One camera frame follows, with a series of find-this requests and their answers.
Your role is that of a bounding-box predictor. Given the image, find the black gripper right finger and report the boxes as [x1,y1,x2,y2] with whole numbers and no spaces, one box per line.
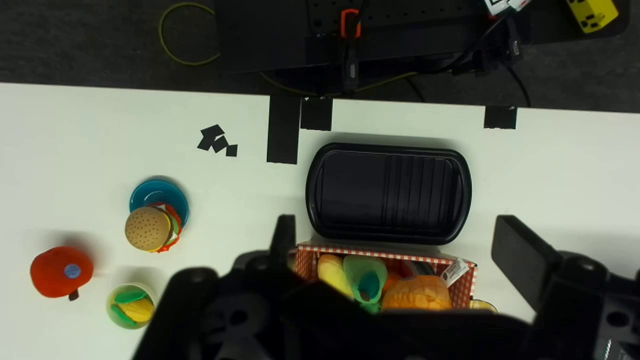
[491,214,563,315]

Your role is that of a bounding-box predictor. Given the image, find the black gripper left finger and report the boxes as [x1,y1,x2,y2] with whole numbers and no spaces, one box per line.
[268,211,298,269]

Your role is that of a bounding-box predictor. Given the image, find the red checkered cardboard basket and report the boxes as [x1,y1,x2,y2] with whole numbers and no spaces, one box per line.
[290,242,480,315]

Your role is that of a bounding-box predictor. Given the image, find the yellow toy fruit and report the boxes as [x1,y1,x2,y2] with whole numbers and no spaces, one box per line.
[316,251,357,300]

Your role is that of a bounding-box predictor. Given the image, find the white paper tag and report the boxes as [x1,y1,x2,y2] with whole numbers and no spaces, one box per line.
[445,258,472,289]

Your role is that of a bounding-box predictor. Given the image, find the long black tape strip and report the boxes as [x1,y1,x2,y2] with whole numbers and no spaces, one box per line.
[267,92,303,166]

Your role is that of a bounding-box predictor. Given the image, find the orange plush fruit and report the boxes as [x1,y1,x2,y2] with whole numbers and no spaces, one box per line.
[380,273,455,314]

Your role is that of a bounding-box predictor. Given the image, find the black rectangular tray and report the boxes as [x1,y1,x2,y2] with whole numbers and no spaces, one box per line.
[304,139,475,245]

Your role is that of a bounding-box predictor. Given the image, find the black tape patch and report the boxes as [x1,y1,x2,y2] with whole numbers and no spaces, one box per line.
[484,104,519,129]
[300,95,334,131]

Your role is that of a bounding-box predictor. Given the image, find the small blue plate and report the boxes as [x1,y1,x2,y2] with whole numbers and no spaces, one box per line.
[129,173,193,227]

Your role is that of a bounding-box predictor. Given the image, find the toy burger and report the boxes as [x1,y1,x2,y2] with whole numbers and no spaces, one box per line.
[125,204,183,253]

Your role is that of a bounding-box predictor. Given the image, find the green and yellow toy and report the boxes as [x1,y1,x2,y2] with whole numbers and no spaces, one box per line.
[107,283,157,329]

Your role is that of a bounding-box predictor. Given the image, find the red toy tomato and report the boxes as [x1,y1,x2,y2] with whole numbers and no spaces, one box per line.
[28,244,96,300]

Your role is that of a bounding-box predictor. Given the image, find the yellow black dotted tool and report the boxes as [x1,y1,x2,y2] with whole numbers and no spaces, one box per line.
[566,0,621,33]

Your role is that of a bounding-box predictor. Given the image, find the orange clamp handle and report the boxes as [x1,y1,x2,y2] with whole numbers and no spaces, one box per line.
[338,6,365,39]

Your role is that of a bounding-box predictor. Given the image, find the yellow green cable loop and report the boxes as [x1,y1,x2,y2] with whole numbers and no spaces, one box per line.
[158,0,224,67]

